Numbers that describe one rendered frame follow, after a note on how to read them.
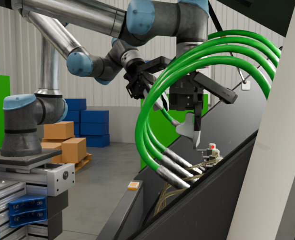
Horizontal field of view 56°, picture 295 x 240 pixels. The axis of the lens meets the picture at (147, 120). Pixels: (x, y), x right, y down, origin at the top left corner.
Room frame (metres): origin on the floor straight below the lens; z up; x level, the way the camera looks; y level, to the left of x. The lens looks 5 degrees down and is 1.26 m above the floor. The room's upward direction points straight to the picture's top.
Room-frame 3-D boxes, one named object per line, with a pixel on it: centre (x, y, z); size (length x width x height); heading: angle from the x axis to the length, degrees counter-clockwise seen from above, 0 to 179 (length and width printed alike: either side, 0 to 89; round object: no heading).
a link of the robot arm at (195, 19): (0.69, -0.11, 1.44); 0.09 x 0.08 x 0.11; 106
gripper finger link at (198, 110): (0.66, -0.12, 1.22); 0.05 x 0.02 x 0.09; 172
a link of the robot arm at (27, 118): (1.09, 0.49, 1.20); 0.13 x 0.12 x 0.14; 151
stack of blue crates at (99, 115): (7.14, 1.64, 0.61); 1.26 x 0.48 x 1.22; 74
